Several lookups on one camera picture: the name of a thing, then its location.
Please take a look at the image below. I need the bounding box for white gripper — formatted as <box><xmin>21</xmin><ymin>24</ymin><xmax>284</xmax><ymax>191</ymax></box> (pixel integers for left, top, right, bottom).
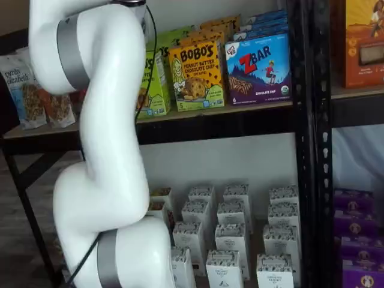
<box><xmin>133</xmin><ymin>3</ymin><xmax>149</xmax><ymax>35</ymax></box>

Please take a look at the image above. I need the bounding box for green Bobo's apple pie box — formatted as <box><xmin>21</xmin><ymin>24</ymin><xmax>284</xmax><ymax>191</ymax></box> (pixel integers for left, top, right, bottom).
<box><xmin>161</xmin><ymin>25</ymin><xmax>196</xmax><ymax>38</ymax></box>
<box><xmin>154</xmin><ymin>41</ymin><xmax>172</xmax><ymax>61</ymax></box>
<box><xmin>151</xmin><ymin>29</ymin><xmax>188</xmax><ymax>49</ymax></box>
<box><xmin>136</xmin><ymin>49</ymin><xmax>172</xmax><ymax>118</ymax></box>

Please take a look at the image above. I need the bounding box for yellow Bobo's peanut butter box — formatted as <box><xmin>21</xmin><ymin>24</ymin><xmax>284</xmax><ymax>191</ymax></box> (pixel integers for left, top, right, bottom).
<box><xmin>179</xmin><ymin>36</ymin><xmax>226</xmax><ymax>49</ymax></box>
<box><xmin>200</xmin><ymin>14</ymin><xmax>241</xmax><ymax>31</ymax></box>
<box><xmin>167</xmin><ymin>41</ymin><xmax>226</xmax><ymax>113</ymax></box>
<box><xmin>188</xmin><ymin>27</ymin><xmax>232</xmax><ymax>40</ymax></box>

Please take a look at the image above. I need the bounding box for wooden shelf board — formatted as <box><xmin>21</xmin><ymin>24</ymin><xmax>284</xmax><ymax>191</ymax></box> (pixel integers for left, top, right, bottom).
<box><xmin>2</xmin><ymin>100</ymin><xmax>293</xmax><ymax>139</ymax></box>
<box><xmin>331</xmin><ymin>80</ymin><xmax>384</xmax><ymax>100</ymax></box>

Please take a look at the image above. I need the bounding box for blue Zbar chocolate chip box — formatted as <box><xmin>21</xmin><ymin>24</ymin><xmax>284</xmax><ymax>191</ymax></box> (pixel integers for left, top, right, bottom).
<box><xmin>232</xmin><ymin>29</ymin><xmax>289</xmax><ymax>43</ymax></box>
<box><xmin>247</xmin><ymin>10</ymin><xmax>288</xmax><ymax>25</ymax></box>
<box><xmin>224</xmin><ymin>32</ymin><xmax>292</xmax><ymax>106</ymax></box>
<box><xmin>239</xmin><ymin>19</ymin><xmax>289</xmax><ymax>33</ymax></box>

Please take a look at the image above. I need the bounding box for yellow top granola box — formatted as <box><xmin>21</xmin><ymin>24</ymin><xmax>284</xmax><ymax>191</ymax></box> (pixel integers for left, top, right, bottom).
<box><xmin>149</xmin><ymin>187</ymin><xmax>173</xmax><ymax>208</ymax></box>
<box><xmin>146</xmin><ymin>200</ymin><xmax>175</xmax><ymax>229</ymax></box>

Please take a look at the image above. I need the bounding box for white organic pantry box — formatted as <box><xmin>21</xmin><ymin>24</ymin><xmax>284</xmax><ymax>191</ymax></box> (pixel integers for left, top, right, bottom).
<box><xmin>267</xmin><ymin>202</ymin><xmax>301</xmax><ymax>230</ymax></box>
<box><xmin>217</xmin><ymin>201</ymin><xmax>252</xmax><ymax>233</ymax></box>
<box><xmin>214</xmin><ymin>223</ymin><xmax>250</xmax><ymax>271</ymax></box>
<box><xmin>172</xmin><ymin>221</ymin><xmax>205</xmax><ymax>265</ymax></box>
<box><xmin>181</xmin><ymin>200</ymin><xmax>211</xmax><ymax>230</ymax></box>
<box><xmin>206</xmin><ymin>249</ymin><xmax>244</xmax><ymax>288</ymax></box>
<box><xmin>256</xmin><ymin>254</ymin><xmax>297</xmax><ymax>288</ymax></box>
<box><xmin>170</xmin><ymin>247</ymin><xmax>196</xmax><ymax>288</ymax></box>
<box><xmin>223</xmin><ymin>184</ymin><xmax>251</xmax><ymax>211</ymax></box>
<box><xmin>268</xmin><ymin>185</ymin><xmax>299</xmax><ymax>208</ymax></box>
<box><xmin>188</xmin><ymin>185</ymin><xmax>215</xmax><ymax>208</ymax></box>
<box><xmin>263</xmin><ymin>224</ymin><xmax>301</xmax><ymax>262</ymax></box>

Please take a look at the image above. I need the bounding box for tall orange cereal box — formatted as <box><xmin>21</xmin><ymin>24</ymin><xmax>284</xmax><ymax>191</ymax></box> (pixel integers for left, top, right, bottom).
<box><xmin>332</xmin><ymin>0</ymin><xmax>384</xmax><ymax>89</ymax></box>

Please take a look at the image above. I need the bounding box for purple snack box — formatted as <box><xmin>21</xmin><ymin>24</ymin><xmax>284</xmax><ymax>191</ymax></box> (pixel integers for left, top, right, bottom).
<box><xmin>340</xmin><ymin>235</ymin><xmax>384</xmax><ymax>265</ymax></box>
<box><xmin>334</xmin><ymin>208</ymin><xmax>379</xmax><ymax>238</ymax></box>
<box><xmin>334</xmin><ymin>187</ymin><xmax>375</xmax><ymax>212</ymax></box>
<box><xmin>341</xmin><ymin>260</ymin><xmax>384</xmax><ymax>288</ymax></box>

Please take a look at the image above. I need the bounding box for black metal shelving rack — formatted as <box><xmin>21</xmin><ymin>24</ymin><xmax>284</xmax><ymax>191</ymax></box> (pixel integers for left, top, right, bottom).
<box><xmin>0</xmin><ymin>0</ymin><xmax>316</xmax><ymax>288</ymax></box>
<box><xmin>311</xmin><ymin>0</ymin><xmax>384</xmax><ymax>288</ymax></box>

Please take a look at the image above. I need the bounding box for blue label granola bag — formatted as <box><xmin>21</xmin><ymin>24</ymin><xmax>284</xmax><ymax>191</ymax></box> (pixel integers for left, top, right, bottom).
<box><xmin>0</xmin><ymin>47</ymin><xmax>49</xmax><ymax>130</ymax></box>

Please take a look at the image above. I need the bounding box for white cartons group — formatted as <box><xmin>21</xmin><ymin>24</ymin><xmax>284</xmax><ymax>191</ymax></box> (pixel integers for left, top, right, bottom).
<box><xmin>191</xmin><ymin>206</ymin><xmax>271</xmax><ymax>288</ymax></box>

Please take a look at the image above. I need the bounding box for white plastic sheet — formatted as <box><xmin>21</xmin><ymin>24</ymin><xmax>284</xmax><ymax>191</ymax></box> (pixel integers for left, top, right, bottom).
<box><xmin>332</xmin><ymin>125</ymin><xmax>384</xmax><ymax>191</ymax></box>

